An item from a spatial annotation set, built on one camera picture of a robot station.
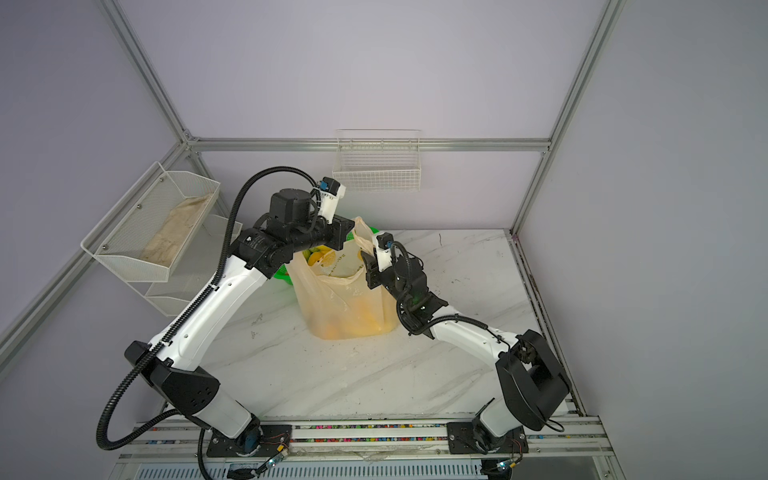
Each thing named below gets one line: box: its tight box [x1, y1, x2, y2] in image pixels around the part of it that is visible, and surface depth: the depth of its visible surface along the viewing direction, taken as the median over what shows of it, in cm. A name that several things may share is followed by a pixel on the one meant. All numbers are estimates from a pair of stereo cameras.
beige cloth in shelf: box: [140, 193, 214, 267], surface depth 81 cm
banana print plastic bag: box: [286, 216, 398, 340], surface depth 85 cm
